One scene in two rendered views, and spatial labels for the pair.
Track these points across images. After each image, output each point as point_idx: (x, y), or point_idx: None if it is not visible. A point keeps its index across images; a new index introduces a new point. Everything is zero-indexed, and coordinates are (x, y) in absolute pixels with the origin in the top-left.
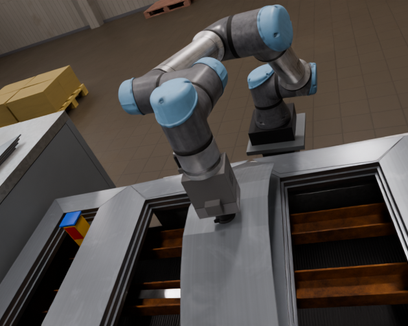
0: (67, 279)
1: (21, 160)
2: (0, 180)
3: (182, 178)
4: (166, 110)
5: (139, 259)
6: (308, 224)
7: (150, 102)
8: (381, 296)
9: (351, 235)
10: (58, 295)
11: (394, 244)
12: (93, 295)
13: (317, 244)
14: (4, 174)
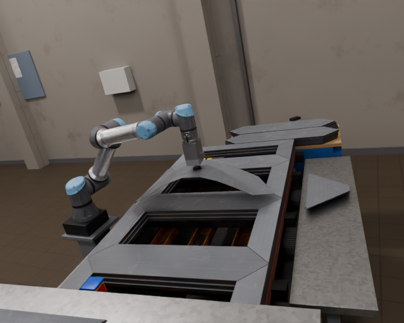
0: (160, 274)
1: None
2: (10, 290)
3: (193, 143)
4: (191, 109)
5: (140, 292)
6: None
7: (184, 108)
8: None
9: None
10: (173, 275)
11: None
12: (186, 254)
13: (179, 236)
14: None
